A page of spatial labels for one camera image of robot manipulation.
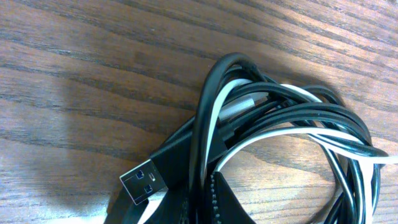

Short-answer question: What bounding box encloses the white cable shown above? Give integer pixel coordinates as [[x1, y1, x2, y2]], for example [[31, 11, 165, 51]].
[[198, 78, 398, 224]]

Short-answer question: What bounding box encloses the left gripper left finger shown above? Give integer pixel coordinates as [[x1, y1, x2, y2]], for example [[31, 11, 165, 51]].
[[104, 187, 187, 224]]

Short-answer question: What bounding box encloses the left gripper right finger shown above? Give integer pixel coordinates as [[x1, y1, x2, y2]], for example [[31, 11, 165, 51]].
[[204, 172, 255, 224]]

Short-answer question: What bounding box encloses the black cable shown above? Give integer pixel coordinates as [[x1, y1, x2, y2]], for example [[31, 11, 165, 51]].
[[119, 52, 389, 224]]

